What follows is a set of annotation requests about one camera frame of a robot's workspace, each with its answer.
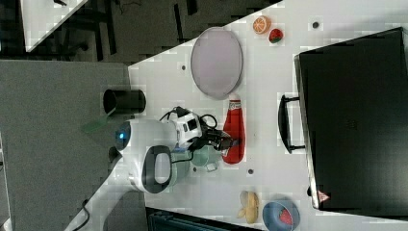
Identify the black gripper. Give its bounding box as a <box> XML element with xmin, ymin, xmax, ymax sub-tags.
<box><xmin>191</xmin><ymin>129</ymin><xmax>241</xmax><ymax>151</ymax></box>

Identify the red ketchup bottle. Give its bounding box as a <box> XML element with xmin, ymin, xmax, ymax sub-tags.
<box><xmin>222</xmin><ymin>93</ymin><xmax>245</xmax><ymax>165</ymax></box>

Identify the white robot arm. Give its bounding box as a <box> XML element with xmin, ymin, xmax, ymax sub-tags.
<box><xmin>64</xmin><ymin>115</ymin><xmax>240</xmax><ymax>231</ymax></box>

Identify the pale green oval strainer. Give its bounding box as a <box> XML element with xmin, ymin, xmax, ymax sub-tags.
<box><xmin>168</xmin><ymin>151</ymin><xmax>191</xmax><ymax>189</ymax></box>

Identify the pale green cup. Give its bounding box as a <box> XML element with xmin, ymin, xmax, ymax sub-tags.
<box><xmin>191</xmin><ymin>145</ymin><xmax>221</xmax><ymax>172</ymax></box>

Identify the peeled banana toy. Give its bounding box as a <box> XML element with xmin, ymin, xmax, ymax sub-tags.
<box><xmin>237</xmin><ymin>191</ymin><xmax>259</xmax><ymax>224</ymax></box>

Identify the lilac round plate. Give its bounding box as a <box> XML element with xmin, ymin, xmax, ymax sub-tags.
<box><xmin>191</xmin><ymin>27</ymin><xmax>243</xmax><ymax>99</ymax></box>

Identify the blue bowl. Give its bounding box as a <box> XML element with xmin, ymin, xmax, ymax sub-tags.
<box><xmin>263</xmin><ymin>200</ymin><xmax>300</xmax><ymax>231</ymax></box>

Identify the strawberry toy in bowl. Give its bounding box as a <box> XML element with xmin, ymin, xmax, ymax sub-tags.
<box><xmin>279</xmin><ymin>209</ymin><xmax>293</xmax><ymax>225</ymax></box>

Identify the small strawberry toy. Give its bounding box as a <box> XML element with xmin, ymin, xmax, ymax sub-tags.
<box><xmin>268</xmin><ymin>28</ymin><xmax>284</xmax><ymax>43</ymax></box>

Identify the black pot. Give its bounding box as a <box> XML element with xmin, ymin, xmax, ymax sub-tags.
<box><xmin>102</xmin><ymin>90</ymin><xmax>146</xmax><ymax>115</ymax></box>

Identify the orange slice toy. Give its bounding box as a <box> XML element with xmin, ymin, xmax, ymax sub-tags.
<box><xmin>252</xmin><ymin>15</ymin><xmax>271</xmax><ymax>35</ymax></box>

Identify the black toaster oven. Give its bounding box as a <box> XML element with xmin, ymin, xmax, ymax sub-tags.
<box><xmin>294</xmin><ymin>27</ymin><xmax>408</xmax><ymax>220</ymax></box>

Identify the green spatula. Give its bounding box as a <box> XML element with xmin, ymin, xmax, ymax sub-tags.
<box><xmin>81</xmin><ymin>109</ymin><xmax>115</xmax><ymax>133</ymax></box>

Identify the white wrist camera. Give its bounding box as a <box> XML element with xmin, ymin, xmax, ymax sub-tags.
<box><xmin>163</xmin><ymin>106</ymin><xmax>217</xmax><ymax>150</ymax></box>

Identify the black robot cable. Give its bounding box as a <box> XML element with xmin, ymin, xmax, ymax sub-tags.
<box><xmin>71</xmin><ymin>198</ymin><xmax>91</xmax><ymax>231</ymax></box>

